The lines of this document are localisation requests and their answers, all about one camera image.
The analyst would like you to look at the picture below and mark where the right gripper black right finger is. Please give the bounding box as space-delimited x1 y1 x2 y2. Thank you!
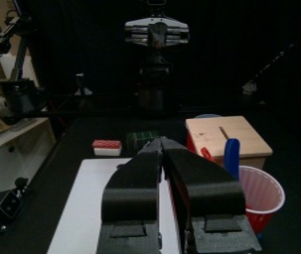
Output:
161 136 263 254

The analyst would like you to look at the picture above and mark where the red plastic utensil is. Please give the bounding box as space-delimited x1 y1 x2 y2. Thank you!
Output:
200 147 217 164

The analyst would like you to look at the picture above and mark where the blue plastic utensil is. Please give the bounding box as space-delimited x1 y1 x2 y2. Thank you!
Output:
224 138 242 182

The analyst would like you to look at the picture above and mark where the white cutting board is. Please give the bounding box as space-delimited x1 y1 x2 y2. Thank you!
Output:
46 158 184 254

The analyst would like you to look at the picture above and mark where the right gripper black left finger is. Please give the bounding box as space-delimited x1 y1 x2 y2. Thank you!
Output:
96 137 165 254

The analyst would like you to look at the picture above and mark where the light wooden drawer box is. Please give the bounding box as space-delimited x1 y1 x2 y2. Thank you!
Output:
185 115 275 171

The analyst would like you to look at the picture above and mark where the white side cabinet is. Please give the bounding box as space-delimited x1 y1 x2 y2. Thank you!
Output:
0 117 58 199

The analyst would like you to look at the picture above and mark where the red plastic cup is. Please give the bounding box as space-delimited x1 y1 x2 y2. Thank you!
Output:
238 165 287 236

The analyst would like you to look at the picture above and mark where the red white toy block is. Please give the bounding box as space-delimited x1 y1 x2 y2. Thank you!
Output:
90 139 124 157

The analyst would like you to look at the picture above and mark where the grey frame bracket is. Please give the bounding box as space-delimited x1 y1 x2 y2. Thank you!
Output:
242 79 259 97
74 72 93 98

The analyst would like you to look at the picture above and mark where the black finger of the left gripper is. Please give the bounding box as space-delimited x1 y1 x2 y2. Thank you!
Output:
157 22 169 50
149 22 160 50

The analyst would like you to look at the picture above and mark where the grey-blue bowl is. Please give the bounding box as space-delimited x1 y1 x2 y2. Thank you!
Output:
195 113 225 119

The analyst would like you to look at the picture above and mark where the thin steel brace cable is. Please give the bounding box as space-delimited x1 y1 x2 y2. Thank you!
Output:
251 42 296 85

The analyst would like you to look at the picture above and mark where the small black webcam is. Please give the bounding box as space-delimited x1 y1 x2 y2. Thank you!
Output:
0 177 31 222

